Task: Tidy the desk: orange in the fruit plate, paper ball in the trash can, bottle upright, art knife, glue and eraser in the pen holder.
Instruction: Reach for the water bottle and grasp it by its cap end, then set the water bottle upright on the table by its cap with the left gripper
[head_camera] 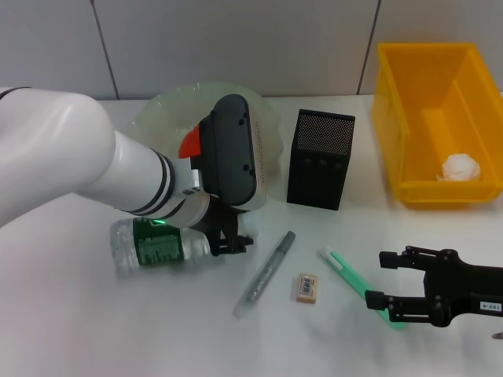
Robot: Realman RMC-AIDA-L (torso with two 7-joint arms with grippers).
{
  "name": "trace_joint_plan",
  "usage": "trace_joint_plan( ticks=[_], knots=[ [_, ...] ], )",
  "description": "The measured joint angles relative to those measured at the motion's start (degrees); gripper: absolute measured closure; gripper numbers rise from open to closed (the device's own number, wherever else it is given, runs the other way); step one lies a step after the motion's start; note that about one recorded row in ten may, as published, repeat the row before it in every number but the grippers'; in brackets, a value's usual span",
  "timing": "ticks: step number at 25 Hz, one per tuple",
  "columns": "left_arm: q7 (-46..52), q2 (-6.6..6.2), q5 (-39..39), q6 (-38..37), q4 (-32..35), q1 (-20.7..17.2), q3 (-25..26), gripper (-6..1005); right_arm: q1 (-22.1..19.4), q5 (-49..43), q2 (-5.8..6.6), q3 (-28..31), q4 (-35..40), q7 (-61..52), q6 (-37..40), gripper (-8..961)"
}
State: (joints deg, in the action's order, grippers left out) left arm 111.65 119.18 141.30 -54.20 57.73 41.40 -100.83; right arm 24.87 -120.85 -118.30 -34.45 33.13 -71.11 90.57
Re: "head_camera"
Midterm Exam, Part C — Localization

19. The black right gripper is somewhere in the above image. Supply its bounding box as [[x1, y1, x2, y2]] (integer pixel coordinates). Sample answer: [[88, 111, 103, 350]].
[[364, 244, 503, 328]]

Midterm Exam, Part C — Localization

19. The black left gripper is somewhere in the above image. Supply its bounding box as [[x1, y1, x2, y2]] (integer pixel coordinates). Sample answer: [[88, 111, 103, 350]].
[[200, 195, 255, 258]]

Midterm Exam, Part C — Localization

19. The mint green pen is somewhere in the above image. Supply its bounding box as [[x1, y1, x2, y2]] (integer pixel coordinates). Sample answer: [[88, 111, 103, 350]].
[[318, 246, 408, 331]]

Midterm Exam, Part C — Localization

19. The clear water bottle green label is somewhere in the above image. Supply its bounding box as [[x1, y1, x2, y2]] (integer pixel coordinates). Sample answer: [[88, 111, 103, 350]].
[[109, 218, 255, 278]]

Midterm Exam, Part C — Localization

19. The orange toy fruit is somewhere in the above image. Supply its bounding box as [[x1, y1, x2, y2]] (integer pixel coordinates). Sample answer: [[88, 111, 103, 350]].
[[178, 126, 204, 159]]

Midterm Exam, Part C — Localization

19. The white paper ball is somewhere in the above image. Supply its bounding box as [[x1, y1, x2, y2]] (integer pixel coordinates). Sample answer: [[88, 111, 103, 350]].
[[435, 152, 483, 182]]

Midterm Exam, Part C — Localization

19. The grey marker pen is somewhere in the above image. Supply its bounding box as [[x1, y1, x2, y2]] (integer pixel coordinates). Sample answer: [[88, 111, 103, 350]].
[[233, 230, 297, 320]]

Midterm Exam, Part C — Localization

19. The beige eraser with barcode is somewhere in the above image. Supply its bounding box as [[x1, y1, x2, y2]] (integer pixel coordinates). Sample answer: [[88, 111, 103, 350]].
[[295, 273, 320, 304]]

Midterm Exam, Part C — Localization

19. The black mesh pen holder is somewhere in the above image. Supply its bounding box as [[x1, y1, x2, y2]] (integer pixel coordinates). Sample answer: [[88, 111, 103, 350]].
[[286, 108, 357, 212]]

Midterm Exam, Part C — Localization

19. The green glass fruit plate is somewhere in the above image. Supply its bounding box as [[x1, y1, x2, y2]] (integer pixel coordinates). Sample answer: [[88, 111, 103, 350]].
[[131, 81, 285, 203]]

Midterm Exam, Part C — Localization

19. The yellow plastic bin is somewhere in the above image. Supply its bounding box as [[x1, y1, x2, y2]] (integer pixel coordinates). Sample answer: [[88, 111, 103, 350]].
[[372, 42, 503, 210]]

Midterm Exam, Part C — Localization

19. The left wrist camera housing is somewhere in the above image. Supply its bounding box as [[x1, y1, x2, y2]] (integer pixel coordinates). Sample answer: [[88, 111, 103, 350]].
[[198, 93, 270, 211]]

